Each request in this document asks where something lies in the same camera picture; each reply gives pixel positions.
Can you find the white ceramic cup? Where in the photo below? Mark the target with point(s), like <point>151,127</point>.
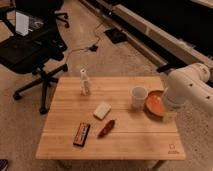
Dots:
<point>139,95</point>

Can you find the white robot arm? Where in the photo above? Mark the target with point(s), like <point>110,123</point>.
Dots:
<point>189,83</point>

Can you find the orange ceramic bowl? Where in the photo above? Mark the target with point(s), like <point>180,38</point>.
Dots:
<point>154,103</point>

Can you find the small white bottle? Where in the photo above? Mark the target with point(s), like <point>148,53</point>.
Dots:
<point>85,82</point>

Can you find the white sponge block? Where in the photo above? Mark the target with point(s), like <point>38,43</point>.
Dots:
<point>102,110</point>

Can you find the red chili pepper toy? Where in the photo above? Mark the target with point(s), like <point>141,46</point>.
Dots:
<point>108,127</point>

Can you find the black floor plate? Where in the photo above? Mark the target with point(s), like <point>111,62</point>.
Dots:
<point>115,35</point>

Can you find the black orange candy bar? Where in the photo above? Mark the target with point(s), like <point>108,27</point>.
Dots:
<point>81,134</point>

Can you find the black office chair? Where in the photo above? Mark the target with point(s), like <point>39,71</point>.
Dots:
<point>29,53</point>

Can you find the white paper on chair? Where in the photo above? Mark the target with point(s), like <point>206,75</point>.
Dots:
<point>21,23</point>

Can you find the dark object floor corner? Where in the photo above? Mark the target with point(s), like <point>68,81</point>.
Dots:
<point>3,164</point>

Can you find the long aluminium rail beam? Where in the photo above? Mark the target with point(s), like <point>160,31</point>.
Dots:
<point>181,53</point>

